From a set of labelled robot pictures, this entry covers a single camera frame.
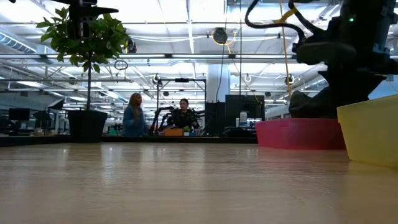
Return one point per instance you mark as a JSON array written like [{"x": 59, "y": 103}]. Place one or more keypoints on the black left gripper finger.
[{"x": 104, "y": 11}]

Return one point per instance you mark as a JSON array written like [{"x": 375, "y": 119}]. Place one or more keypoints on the black background robot arm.
[{"x": 157, "y": 119}]

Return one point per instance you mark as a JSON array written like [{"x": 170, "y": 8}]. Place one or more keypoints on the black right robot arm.
[{"x": 367, "y": 46}]

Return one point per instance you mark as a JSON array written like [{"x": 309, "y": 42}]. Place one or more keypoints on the potted green plant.
[{"x": 87, "y": 124}]

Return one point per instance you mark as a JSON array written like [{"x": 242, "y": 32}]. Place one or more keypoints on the small black monitor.
[{"x": 19, "y": 114}]

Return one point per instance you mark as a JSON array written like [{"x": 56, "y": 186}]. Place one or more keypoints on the person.
[
  {"x": 183, "y": 119},
  {"x": 134, "y": 121}
]

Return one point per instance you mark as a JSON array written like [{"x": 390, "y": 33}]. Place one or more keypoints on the orange box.
[{"x": 173, "y": 132}]

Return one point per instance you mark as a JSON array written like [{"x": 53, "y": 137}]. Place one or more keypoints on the small green plant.
[{"x": 186, "y": 129}]

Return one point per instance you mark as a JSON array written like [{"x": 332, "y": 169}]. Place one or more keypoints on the black computer tower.
[{"x": 215, "y": 118}]

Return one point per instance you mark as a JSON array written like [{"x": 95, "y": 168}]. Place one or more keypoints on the white bottle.
[{"x": 243, "y": 119}]

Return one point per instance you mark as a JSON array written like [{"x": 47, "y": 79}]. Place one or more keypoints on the black computer case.
[{"x": 239, "y": 132}]

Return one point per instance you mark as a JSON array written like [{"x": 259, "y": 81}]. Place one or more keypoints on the pink plastic bin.
[{"x": 298, "y": 133}]

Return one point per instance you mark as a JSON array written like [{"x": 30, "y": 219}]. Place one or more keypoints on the yellow plastic bin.
[{"x": 373, "y": 133}]

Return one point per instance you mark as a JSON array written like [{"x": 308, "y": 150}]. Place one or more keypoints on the black aluminium table frame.
[{"x": 155, "y": 139}]

